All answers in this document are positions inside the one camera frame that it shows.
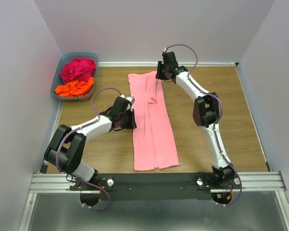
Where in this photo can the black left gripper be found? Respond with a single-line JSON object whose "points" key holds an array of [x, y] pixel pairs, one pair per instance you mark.
{"points": [[130, 120]]}

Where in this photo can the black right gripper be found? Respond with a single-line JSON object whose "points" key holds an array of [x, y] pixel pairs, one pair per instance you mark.
{"points": [[160, 72]]}

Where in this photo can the light pink t shirt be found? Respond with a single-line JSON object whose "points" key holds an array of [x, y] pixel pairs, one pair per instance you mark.
{"points": [[153, 140]]}

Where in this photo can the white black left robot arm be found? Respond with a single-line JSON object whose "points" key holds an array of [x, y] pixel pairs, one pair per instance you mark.
{"points": [[66, 147]]}

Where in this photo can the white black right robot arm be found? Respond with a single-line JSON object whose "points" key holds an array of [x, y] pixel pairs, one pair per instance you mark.
{"points": [[207, 112]]}

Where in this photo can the orange t shirt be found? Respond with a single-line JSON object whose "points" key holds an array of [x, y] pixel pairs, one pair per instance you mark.
{"points": [[75, 89]]}

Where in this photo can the grey plastic laundry basin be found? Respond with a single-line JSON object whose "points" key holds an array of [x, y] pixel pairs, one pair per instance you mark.
{"points": [[57, 80]]}

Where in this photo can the magenta t shirt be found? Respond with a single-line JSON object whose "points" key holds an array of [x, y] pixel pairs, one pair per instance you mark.
{"points": [[79, 69]]}

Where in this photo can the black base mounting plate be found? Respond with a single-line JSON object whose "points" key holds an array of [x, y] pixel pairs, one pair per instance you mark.
{"points": [[157, 186]]}

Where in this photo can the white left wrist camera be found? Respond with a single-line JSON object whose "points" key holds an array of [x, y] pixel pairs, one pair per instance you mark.
{"points": [[128, 102]]}

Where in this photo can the aluminium extrusion rail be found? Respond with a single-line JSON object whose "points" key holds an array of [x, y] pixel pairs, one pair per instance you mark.
{"points": [[251, 182]]}

